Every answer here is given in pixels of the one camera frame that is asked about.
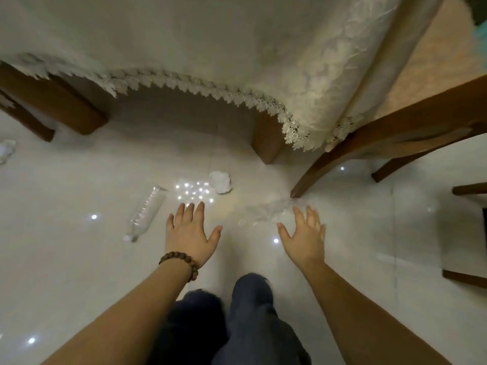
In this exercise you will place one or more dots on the brown wooden chair beige seat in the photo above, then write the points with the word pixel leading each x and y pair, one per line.
pixel 399 129

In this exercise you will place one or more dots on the person's right little finger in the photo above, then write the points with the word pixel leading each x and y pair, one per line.
pixel 323 232

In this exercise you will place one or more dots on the person's left thumb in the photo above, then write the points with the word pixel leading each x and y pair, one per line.
pixel 215 235

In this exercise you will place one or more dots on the person's left little finger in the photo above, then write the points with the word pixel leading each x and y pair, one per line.
pixel 170 222

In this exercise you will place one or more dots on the crumpled white paper ball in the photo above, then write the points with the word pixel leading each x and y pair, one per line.
pixel 220 182

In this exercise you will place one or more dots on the teal cloth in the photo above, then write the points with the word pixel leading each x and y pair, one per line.
pixel 480 36

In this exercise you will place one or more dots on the dark brown wooden chair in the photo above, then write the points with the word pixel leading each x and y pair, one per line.
pixel 468 189

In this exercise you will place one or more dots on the person's right forearm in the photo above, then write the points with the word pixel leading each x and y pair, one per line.
pixel 361 319

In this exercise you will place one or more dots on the person's left middle finger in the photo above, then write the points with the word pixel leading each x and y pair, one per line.
pixel 190 213

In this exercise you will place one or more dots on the dark blue jeans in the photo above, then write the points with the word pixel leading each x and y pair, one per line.
pixel 251 323

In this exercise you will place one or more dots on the person's left hand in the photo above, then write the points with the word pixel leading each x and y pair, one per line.
pixel 188 239

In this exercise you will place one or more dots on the person's right middle finger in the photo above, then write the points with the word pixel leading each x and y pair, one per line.
pixel 310 216

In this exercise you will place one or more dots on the person's right thumb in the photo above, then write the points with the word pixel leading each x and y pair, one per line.
pixel 283 231

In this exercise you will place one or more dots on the person's left forearm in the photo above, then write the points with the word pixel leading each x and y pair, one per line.
pixel 125 323

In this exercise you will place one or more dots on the crumpled clear plastic bag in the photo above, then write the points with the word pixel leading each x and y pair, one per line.
pixel 270 209

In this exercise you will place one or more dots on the thick brown wooden table leg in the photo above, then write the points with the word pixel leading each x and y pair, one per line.
pixel 57 100
pixel 26 123
pixel 268 140

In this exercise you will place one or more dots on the clear empty plastic bottle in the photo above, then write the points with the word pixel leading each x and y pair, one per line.
pixel 146 210

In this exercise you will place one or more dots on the white lace tablecloth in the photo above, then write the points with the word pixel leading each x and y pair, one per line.
pixel 228 41

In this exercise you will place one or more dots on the person's right hand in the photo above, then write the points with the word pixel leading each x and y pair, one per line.
pixel 306 245

